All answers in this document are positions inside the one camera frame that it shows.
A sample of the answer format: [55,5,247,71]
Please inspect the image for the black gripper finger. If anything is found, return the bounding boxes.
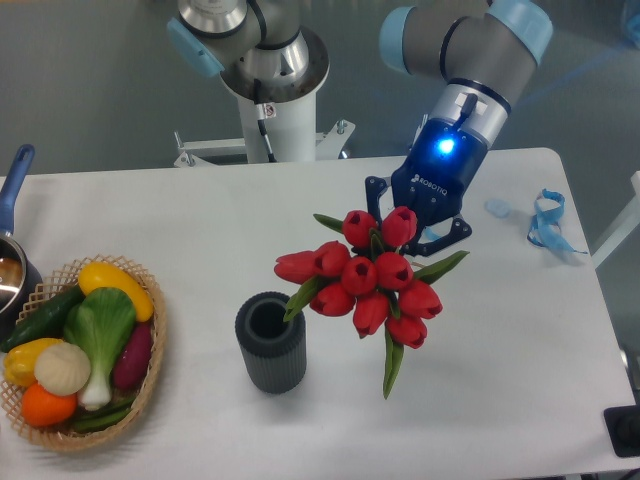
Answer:
[365,176,391,218]
[402,215,472,257]

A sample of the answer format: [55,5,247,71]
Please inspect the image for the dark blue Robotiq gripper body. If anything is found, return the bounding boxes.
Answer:
[391,119,487,225]

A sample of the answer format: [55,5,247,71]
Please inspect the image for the red tulip bouquet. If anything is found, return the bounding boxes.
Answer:
[274,206,467,397]

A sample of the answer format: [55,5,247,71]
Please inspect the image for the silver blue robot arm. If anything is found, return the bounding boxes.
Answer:
[167,1,553,257]

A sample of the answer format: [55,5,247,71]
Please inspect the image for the dark grey ribbed vase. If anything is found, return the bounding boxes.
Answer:
[235,292,307,394]

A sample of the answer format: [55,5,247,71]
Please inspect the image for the small pale blue cap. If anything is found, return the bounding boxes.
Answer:
[484,198,512,219]

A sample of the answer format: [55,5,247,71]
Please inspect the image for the blue ribbon strip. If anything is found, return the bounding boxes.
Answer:
[526,188,588,258]

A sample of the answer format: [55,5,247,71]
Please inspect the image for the black device at edge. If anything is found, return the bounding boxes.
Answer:
[603,405,639,458]

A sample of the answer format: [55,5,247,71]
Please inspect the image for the yellow squash toy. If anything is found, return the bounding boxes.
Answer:
[78,261,154,322]

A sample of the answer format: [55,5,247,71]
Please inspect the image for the purple sweet potato toy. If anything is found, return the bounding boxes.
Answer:
[112,323,152,390]

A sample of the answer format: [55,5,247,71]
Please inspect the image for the green bok choy toy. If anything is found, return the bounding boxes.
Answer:
[63,287,136,411]

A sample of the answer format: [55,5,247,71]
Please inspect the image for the woven wicker basket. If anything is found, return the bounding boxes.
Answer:
[1,255,167,452]

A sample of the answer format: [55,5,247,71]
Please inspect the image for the green cucumber toy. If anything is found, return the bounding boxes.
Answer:
[1,285,85,353]

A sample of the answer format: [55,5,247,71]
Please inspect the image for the cream steamed bun toy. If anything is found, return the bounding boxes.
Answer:
[34,342,91,396]

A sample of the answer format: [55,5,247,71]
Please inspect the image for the green bean pods toy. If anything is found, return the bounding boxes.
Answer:
[70,396,134,434]

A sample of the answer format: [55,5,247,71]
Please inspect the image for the yellow bell pepper toy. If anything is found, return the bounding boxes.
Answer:
[3,338,63,387]

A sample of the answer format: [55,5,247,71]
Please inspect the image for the orange fruit toy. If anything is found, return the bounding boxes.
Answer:
[21,383,77,427]

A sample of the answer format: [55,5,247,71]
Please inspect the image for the white metal base frame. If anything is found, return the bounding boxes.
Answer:
[173,119,356,168]

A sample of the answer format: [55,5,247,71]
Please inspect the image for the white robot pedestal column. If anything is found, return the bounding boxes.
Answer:
[221,27,329,163]

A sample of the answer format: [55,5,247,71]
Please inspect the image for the black cable on pedestal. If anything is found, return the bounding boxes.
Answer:
[252,79,278,164]

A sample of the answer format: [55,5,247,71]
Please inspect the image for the white frame at right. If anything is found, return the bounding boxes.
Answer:
[591,171,639,269]

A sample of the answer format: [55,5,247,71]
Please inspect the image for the blue handled saucepan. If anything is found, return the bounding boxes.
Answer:
[1,144,42,340]

